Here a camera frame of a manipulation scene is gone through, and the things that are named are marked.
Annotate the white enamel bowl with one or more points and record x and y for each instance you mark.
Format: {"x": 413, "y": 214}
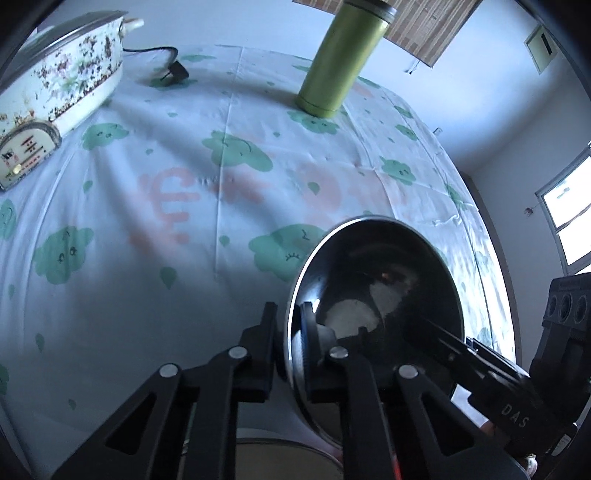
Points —
{"x": 277, "y": 461}

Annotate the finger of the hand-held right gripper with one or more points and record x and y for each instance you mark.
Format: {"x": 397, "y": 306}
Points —
{"x": 443, "y": 346}

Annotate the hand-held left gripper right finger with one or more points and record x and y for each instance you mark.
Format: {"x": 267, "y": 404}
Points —
{"x": 318, "y": 360}

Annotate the window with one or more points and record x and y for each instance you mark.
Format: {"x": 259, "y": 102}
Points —
{"x": 568, "y": 203}

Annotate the framed wall panel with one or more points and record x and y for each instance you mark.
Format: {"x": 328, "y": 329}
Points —
{"x": 542, "y": 48}

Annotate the bamboo window blind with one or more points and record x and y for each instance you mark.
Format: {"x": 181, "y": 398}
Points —
{"x": 429, "y": 27}

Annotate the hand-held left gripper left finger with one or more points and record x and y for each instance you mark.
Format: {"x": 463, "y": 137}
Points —
{"x": 265, "y": 341}

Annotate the green thermos bottle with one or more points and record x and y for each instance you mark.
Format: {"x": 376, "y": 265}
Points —
{"x": 337, "y": 60}

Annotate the speckled white electric pot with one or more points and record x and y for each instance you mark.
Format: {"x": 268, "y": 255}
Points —
{"x": 69, "y": 83}

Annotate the glass pot lid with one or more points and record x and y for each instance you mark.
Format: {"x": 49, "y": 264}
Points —
{"x": 69, "y": 32}

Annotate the stainless steel bowl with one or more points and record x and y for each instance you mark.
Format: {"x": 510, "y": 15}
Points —
{"x": 369, "y": 258}

